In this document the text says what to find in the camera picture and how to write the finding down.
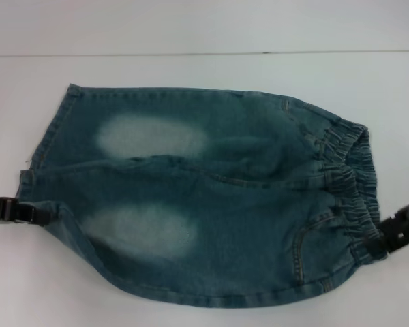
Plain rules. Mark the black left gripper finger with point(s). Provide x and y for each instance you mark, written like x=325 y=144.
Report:
x=27 y=214

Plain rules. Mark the blue denim shorts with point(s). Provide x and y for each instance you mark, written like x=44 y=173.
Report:
x=208 y=190

